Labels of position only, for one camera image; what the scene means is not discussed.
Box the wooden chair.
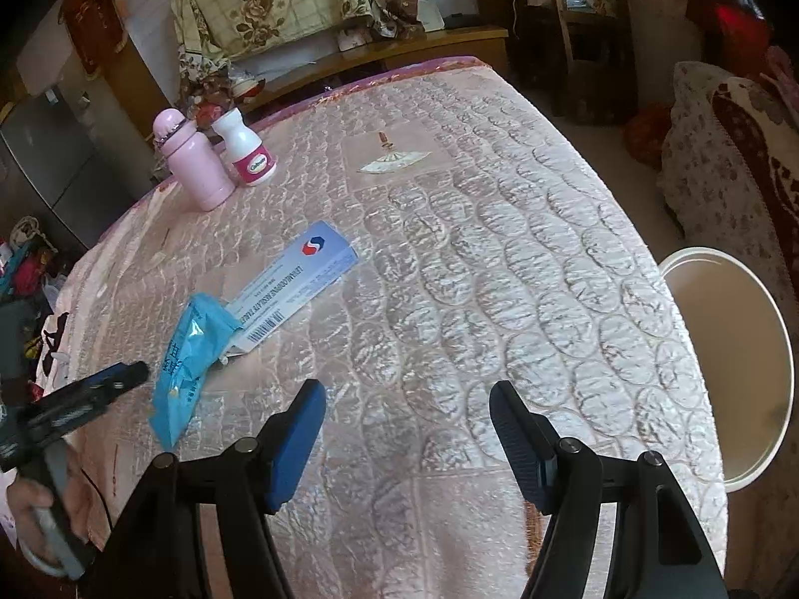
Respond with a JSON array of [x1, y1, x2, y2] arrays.
[[515, 0, 641, 119]]

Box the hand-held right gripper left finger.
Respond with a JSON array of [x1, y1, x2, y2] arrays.
[[109, 379, 329, 599]]

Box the red wall hanging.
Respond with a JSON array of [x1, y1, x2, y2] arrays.
[[59, 0, 129, 76]]

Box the grey white cloth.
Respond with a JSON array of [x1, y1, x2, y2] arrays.
[[37, 310, 82, 383]]

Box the pile of colourful bags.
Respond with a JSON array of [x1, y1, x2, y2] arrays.
[[0, 218, 63, 300]]

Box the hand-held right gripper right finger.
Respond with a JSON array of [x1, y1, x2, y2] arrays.
[[488, 379, 731, 599]]

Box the white and blue medicine box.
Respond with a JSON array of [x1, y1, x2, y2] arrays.
[[221, 220, 360, 356]]

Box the person's left hand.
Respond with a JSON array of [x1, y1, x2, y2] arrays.
[[11, 470, 66, 572]]

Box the blue plastic packet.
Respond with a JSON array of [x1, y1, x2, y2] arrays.
[[151, 292, 244, 450]]

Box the floral sofa cover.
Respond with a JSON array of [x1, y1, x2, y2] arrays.
[[658, 61, 799, 300]]

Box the floral checked blanket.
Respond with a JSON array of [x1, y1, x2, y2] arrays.
[[171, 0, 425, 107]]

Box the grey refrigerator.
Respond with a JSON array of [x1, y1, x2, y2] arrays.
[[0, 84, 110, 251]]

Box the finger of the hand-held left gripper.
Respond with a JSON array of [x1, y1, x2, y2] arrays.
[[28, 360, 151, 439]]

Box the pink quilted bedspread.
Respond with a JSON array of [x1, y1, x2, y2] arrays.
[[37, 56, 731, 599]]

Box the red plastic bag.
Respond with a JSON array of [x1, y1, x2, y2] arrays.
[[626, 103, 670, 168]]

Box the white round bin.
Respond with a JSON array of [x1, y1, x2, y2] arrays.
[[658, 248, 795, 493]]

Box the white bottle pink label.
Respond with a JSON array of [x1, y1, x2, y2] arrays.
[[211, 108, 277, 188]]

